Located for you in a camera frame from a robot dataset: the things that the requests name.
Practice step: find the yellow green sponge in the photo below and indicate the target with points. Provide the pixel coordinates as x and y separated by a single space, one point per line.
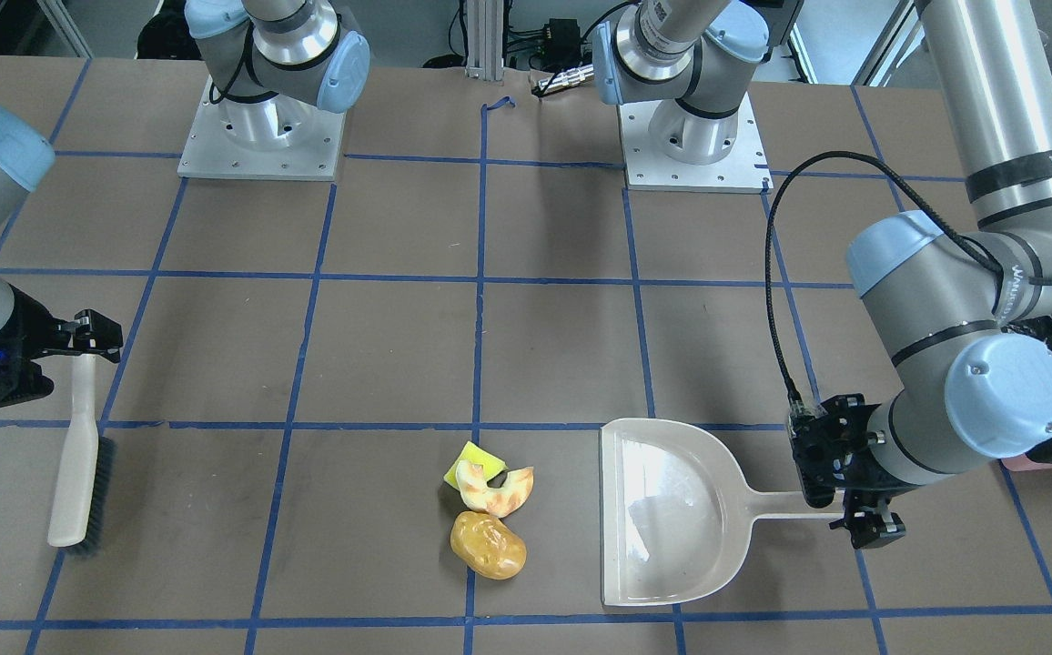
491 466

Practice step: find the orange toy potato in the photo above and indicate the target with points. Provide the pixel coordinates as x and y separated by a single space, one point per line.
487 545

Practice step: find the beige plastic dustpan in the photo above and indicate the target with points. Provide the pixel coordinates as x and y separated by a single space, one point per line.
677 513

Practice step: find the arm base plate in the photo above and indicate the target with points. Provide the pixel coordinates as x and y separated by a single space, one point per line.
667 149
279 139

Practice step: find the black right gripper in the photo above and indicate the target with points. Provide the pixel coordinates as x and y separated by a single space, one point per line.
28 329

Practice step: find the beige hand brush black bristles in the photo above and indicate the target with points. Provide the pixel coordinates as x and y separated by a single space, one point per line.
78 510

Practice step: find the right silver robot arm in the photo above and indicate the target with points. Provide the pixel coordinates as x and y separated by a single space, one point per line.
268 61

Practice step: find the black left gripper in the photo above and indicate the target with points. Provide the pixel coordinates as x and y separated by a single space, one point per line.
854 459

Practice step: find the aluminium frame post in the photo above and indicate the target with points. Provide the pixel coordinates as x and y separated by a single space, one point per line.
484 40

